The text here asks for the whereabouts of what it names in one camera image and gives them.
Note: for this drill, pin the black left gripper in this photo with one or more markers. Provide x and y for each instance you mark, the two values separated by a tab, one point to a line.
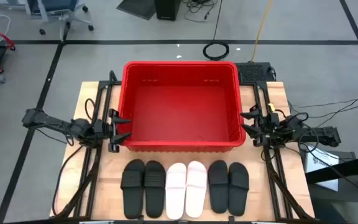
111	130

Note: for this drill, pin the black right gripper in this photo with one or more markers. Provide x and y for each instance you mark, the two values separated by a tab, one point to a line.
267	129

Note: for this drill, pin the black slide sandal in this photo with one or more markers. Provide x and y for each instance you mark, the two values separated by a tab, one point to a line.
238	189
155	189
132	189
218	186

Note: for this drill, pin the red plastic bin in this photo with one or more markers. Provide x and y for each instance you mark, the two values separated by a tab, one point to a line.
182	118

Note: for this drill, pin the pale pink slide sandal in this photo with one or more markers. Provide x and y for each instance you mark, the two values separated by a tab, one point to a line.
176	193
196	189

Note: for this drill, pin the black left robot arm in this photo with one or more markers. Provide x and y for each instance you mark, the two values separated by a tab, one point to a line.
45	119

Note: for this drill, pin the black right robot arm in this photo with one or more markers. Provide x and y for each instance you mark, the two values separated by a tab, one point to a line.
322	135

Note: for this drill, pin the yellow paper tag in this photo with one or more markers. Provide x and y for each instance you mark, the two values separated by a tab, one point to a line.
271	108

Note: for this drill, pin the black perforated box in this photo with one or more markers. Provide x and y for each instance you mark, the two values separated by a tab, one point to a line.
253	72

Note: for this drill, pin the white printed paper sheet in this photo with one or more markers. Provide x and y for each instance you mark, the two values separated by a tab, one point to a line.
322	161

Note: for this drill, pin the black metal beam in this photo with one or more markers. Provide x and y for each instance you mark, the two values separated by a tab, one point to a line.
353	166

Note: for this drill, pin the dark grey side table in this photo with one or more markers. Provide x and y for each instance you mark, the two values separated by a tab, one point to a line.
350	193

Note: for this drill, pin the dark floor mat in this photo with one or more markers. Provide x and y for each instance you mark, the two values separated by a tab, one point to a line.
138	7

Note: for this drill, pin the black computer tower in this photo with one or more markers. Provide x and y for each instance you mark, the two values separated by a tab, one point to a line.
167	9

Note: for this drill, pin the blue office chair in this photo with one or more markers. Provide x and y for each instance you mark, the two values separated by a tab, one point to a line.
57	6

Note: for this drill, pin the black robot arm with camera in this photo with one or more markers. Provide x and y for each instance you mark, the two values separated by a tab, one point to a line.
260	84

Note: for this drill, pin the black aluminium frame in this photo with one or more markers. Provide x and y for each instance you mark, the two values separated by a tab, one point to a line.
106	83

